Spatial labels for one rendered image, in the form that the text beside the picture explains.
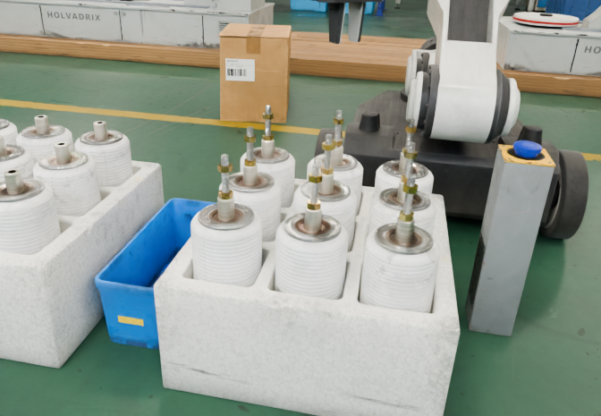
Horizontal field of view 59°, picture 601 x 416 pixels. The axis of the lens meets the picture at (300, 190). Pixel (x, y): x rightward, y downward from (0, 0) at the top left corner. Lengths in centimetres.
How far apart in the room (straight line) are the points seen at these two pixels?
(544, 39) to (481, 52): 169
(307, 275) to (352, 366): 13
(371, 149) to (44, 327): 72
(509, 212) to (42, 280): 68
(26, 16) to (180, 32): 87
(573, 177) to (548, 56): 159
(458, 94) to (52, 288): 74
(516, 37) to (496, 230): 193
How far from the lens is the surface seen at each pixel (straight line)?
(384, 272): 67
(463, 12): 119
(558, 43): 278
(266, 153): 91
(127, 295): 85
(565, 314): 109
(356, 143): 118
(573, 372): 97
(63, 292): 86
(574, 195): 123
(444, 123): 103
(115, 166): 102
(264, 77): 188
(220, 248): 69
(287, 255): 68
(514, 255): 90
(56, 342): 88
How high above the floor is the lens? 59
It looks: 25 degrees down
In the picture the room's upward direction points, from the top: 2 degrees clockwise
